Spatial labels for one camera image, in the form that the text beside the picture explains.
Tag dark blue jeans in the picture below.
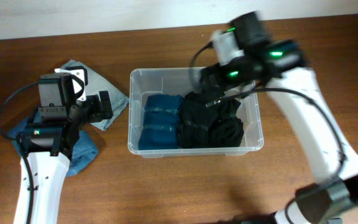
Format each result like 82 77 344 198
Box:
7 112 99 177

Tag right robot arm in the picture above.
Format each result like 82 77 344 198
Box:
199 12 358 224

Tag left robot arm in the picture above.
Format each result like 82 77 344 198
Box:
14 73 113 223

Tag black garment with tape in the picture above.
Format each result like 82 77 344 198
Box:
208 99 244 148

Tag light blue jeans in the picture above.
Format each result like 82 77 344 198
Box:
61 60 129 131

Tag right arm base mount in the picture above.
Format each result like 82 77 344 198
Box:
241 213 343 224

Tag clear plastic storage bin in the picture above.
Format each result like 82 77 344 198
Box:
127 68 264 159

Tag teal garment with tape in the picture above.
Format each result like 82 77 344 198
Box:
138 94 184 151

